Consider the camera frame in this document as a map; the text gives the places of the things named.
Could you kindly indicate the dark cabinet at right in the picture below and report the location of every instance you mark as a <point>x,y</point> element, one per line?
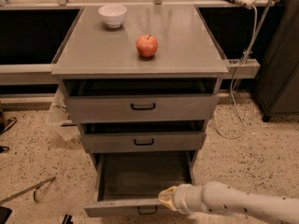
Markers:
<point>277,89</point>

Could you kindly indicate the white ceramic bowl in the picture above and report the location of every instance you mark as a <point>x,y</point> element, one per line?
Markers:
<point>113,16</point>

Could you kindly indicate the red apple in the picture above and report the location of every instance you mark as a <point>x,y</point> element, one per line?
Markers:
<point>146,45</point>

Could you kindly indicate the grey middle drawer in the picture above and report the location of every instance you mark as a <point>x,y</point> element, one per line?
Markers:
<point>144,136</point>

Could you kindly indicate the grey top drawer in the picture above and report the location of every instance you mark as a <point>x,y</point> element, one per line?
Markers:
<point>140,99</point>

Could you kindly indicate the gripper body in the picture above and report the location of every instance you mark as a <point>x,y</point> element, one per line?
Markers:
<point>180,198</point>

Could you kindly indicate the clear plastic bag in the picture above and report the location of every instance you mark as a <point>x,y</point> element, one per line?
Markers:
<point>59,119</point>

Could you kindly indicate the grey bottom drawer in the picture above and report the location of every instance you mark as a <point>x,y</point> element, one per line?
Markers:
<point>128,184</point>

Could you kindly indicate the grey drawer cabinet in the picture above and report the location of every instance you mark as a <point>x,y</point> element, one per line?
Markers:
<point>185,49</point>

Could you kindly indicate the grey drawer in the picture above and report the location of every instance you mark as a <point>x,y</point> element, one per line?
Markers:
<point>140,99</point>
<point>128,184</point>
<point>144,136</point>

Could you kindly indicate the grey metal frame rail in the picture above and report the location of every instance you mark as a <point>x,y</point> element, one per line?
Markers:
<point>249,69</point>

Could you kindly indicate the metal rod on floor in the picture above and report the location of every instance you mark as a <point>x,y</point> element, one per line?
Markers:
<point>18,194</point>

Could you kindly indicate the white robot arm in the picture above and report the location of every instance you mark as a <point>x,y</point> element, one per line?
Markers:
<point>216,198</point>

